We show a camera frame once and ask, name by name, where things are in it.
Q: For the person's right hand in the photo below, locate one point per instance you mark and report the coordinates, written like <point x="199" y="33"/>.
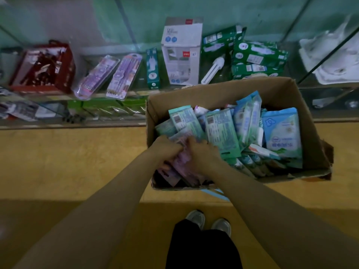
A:
<point x="205" y="157"/>

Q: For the person's left hand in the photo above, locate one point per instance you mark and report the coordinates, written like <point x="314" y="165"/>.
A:
<point x="167" y="149"/>

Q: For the pink wipe packets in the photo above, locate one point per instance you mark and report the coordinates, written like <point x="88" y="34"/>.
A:
<point x="182" y="169"/>

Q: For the pile of packets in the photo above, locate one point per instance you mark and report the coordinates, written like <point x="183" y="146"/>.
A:
<point x="247" y="131"/>

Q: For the brown cardboard box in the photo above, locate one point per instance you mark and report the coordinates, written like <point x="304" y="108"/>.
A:
<point x="224" y="95"/>

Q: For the person's left forearm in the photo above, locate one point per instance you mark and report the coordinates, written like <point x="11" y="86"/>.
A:
<point x="95" y="221"/>

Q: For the person's right forearm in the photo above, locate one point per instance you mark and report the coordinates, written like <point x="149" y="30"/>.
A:
<point x="280" y="221"/>

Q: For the person's black white shoe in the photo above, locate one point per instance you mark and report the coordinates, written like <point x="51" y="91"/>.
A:
<point x="195" y="218"/>
<point x="221" y="225"/>

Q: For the slim green white box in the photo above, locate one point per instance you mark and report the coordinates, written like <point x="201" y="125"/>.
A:
<point x="153" y="69"/>

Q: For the person's black trousers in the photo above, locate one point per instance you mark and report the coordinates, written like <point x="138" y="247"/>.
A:
<point x="202" y="246"/>

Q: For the white printed box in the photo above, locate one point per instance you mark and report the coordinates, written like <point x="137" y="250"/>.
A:
<point x="182" y="50"/>

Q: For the red packaged gift box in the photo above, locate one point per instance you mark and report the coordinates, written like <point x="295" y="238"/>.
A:
<point x="42" y="67"/>

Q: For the blue plastic stool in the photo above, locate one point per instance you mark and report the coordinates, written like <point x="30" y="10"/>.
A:
<point x="216" y="194"/>

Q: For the white tube lamp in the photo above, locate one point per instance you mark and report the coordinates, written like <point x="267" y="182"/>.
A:
<point x="213" y="70"/>

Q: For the clear wrapped purple items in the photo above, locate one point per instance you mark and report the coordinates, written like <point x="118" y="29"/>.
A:
<point x="109" y="75"/>

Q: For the green bulb boxes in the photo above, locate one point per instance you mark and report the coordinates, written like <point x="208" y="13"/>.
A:
<point x="252" y="56"/>

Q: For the white ceramic tea set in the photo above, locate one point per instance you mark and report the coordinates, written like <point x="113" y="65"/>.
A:
<point x="331" y="53"/>

